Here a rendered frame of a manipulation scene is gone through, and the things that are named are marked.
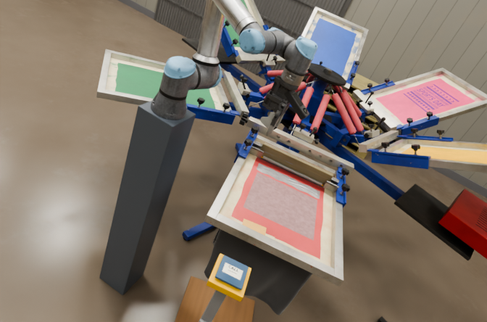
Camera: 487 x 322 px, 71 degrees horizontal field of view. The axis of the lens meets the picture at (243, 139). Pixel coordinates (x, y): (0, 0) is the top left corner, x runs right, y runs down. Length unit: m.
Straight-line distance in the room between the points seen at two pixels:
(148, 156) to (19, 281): 1.11
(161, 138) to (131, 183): 0.33
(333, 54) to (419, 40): 2.24
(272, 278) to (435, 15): 4.47
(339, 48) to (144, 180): 2.44
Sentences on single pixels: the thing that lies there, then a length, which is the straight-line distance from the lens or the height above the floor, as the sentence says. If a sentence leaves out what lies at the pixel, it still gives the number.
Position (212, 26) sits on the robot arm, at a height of 1.58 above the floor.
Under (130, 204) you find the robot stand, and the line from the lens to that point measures 1.76.
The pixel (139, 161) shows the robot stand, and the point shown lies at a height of 0.95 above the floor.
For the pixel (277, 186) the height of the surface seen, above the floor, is 0.96.
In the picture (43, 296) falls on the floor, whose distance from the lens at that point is 2.26.
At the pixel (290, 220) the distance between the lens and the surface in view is 1.59.
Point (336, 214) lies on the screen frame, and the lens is 1.74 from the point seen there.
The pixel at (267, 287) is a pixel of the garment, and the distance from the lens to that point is 1.73.
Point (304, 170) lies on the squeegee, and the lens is 1.84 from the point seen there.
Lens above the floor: 1.94
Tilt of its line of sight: 30 degrees down
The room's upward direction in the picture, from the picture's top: 23 degrees clockwise
